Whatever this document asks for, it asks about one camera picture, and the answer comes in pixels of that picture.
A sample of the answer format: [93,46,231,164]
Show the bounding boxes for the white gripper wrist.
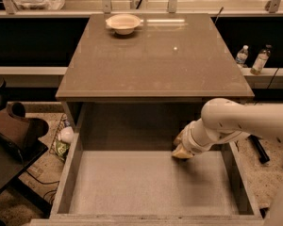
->
[172,120,211,159]

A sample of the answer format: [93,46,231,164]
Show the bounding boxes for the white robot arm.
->
[172,98,283,226]

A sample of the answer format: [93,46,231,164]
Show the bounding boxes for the open grey top drawer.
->
[31,103,263,226]

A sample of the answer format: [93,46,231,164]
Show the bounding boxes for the grey cabinet counter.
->
[56,13,254,123]

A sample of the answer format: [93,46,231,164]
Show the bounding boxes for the black pole on floor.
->
[249,135,270,164]

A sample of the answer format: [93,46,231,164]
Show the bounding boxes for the clear water bottle blue label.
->
[235,45,248,68]

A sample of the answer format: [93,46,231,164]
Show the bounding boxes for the clear bottle yellow liquid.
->
[250,44,271,75]

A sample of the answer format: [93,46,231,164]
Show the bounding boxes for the white round object on floor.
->
[58,126,74,144]

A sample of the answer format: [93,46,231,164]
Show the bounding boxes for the green snack bag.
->
[53,140,70,161]

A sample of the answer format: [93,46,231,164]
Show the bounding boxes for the white paper bowl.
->
[106,14,141,35]

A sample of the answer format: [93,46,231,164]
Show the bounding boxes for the black office chair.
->
[0,75,52,217]

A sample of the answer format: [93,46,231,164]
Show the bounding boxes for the black floor cable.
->
[25,169,60,205]

